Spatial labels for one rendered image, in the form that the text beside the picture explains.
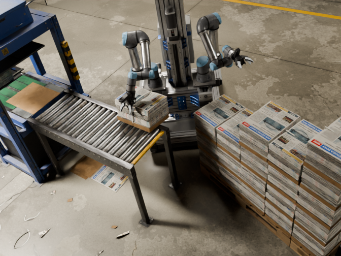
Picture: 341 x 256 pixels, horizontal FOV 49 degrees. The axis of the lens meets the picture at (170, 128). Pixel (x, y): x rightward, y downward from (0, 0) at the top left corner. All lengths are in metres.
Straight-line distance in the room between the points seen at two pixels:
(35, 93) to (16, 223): 1.36
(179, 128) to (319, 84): 1.95
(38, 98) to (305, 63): 3.44
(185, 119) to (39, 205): 1.81
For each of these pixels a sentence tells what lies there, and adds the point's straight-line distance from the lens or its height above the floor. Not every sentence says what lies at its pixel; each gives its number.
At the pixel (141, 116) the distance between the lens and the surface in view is 3.25.
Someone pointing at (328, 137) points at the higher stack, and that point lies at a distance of 2.56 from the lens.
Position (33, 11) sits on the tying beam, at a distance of 4.13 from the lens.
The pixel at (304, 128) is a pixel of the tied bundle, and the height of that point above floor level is 1.06.
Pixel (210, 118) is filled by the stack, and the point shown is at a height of 0.83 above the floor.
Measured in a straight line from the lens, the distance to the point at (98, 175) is 4.22.
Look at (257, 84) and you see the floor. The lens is 5.07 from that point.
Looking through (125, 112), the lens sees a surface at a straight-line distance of 3.38.
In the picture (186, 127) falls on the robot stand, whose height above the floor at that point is 0.21.
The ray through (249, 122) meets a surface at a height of 1.07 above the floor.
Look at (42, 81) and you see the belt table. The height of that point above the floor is 0.80.
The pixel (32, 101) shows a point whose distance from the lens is 4.18.
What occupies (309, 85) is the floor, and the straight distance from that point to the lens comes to 5.10.
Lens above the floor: 3.06
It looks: 43 degrees down
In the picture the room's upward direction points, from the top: 10 degrees counter-clockwise
